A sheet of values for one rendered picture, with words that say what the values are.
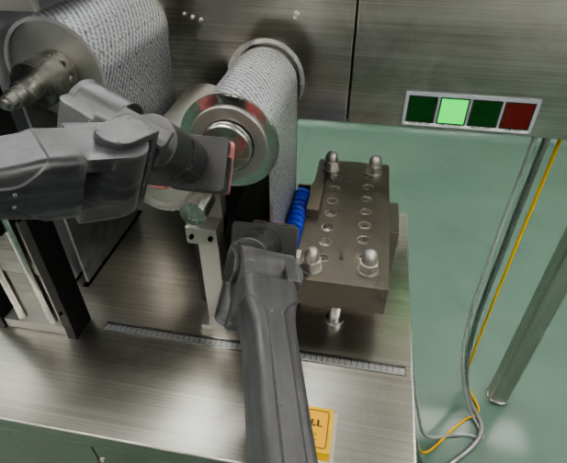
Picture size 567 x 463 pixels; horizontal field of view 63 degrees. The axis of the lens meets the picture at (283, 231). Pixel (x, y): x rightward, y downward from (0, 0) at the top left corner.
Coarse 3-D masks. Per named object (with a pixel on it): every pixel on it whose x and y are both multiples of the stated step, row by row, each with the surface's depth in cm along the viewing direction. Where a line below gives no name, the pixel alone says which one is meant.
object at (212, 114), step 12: (216, 108) 64; (228, 108) 64; (204, 120) 65; (240, 120) 64; (252, 120) 64; (192, 132) 67; (252, 132) 65; (264, 144) 66; (252, 156) 68; (264, 156) 67; (252, 168) 69
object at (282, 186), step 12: (288, 144) 82; (288, 156) 84; (276, 168) 73; (288, 168) 85; (276, 180) 74; (288, 180) 87; (276, 192) 75; (288, 192) 89; (276, 204) 77; (288, 204) 91; (276, 216) 78; (288, 216) 93
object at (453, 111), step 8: (448, 104) 90; (456, 104) 90; (464, 104) 90; (440, 112) 92; (448, 112) 91; (456, 112) 91; (464, 112) 91; (440, 120) 93; (448, 120) 92; (456, 120) 92
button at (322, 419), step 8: (312, 408) 70; (320, 408) 70; (312, 416) 69; (320, 416) 69; (328, 416) 69; (312, 424) 68; (320, 424) 68; (328, 424) 68; (320, 432) 67; (328, 432) 67; (320, 440) 66; (328, 440) 66; (320, 448) 65; (328, 448) 65; (320, 456) 65; (328, 456) 65
